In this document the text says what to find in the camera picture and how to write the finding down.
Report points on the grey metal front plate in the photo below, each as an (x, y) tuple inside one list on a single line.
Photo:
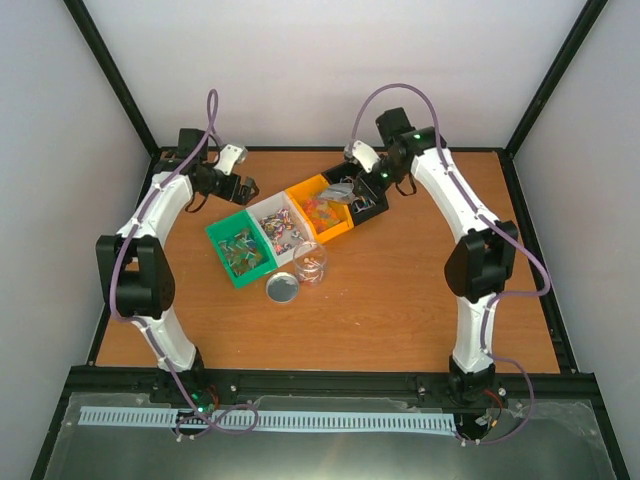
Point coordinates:
[(552, 440)]

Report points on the silver metal scoop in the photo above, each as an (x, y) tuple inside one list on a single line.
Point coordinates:
[(342, 193)]

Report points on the round metal jar lid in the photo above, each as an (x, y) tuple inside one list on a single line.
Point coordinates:
[(282, 287)]

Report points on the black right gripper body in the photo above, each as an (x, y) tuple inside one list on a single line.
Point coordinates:
[(379, 187)]

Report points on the black candy bin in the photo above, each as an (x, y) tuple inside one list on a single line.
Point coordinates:
[(367, 204)]

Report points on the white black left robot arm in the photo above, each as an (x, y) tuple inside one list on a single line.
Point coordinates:
[(136, 279)]

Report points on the white candy bin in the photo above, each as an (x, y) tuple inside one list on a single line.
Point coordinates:
[(282, 225)]

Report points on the light blue slotted cable duct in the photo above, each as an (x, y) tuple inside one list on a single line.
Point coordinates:
[(272, 421)]

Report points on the green candy bin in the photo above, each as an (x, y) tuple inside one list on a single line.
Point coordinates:
[(241, 248)]

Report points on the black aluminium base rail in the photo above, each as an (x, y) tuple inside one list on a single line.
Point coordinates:
[(429, 390)]

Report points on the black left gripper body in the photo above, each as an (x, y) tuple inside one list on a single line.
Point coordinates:
[(228, 193)]

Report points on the clear plastic jar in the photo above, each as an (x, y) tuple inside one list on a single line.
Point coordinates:
[(310, 261)]

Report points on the yellow candy bin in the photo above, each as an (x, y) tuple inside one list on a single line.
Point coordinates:
[(327, 219)]

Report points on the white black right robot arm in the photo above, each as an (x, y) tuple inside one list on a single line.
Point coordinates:
[(482, 259)]

